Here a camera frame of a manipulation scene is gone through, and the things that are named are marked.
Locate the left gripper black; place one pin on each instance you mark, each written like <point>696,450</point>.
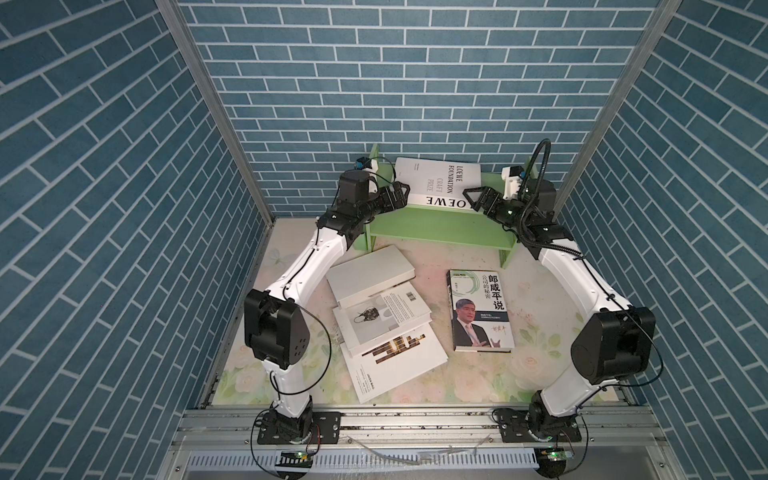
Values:
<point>397,200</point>

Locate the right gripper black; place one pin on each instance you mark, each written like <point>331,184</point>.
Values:
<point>489,195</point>

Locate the white Loewe Foundation book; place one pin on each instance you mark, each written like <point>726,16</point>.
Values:
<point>437,184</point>

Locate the white-backed heritage culture book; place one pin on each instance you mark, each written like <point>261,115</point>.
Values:
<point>356,280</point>

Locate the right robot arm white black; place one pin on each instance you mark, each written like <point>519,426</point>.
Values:
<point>616,340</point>

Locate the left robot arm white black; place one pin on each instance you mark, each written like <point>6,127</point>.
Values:
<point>274,325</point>

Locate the green two-tier shelf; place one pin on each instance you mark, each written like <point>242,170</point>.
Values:
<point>457,227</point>

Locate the Chinese book with man portrait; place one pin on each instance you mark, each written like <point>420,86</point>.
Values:
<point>480,318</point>

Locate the white magazine with handbag photo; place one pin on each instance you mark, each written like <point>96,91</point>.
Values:
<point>382,317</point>

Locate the white booklet with brown bars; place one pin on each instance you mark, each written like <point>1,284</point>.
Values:
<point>394,362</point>

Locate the right circuit board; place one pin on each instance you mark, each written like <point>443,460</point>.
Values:
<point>552,457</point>

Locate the circuit board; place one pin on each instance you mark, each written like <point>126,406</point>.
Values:
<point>294,461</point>
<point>552,457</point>

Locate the left circuit board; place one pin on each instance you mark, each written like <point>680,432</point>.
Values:
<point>294,461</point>

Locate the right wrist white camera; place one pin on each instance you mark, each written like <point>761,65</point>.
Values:
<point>512,177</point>

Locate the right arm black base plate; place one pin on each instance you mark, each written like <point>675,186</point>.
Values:
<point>518,426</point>

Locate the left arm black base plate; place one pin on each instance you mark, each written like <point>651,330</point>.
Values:
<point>298,427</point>

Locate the aluminium front rail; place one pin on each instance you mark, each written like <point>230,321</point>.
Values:
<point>603,425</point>

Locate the white slotted cable duct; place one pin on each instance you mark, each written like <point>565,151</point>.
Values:
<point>358,460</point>

